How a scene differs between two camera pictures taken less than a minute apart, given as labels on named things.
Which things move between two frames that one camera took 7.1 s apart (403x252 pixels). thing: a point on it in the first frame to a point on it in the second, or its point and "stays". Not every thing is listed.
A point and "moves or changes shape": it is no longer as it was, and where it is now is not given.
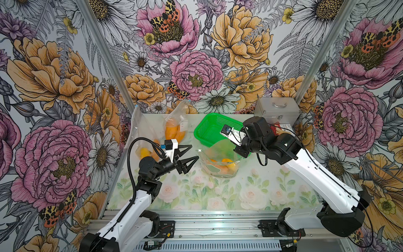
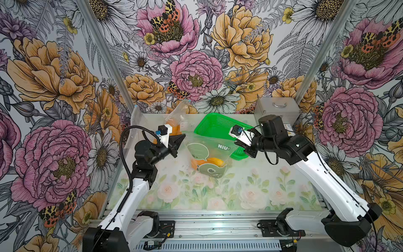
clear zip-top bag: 175,125 stays
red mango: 224,169 to 194,163
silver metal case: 277,109 stays
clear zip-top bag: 220,161 moves or changes shape
